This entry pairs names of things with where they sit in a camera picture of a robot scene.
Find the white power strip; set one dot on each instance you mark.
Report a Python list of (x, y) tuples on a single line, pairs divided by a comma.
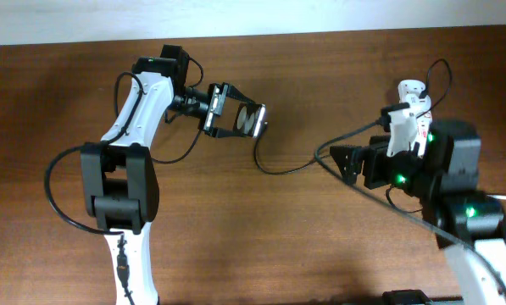
[(409, 92)]

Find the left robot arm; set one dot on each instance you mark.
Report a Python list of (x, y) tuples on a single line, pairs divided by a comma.
[(119, 181)]

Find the black smartphone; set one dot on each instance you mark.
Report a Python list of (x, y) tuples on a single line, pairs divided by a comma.
[(249, 119)]

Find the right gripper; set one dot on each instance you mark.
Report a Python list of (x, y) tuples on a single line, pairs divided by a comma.
[(375, 156)]

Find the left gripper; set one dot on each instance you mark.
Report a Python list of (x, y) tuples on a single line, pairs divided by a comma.
[(236, 92)]

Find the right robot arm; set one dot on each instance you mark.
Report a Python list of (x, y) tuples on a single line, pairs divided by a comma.
[(469, 225)]

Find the white charger plug adapter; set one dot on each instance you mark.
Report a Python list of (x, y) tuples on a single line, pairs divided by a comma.
[(417, 105)]

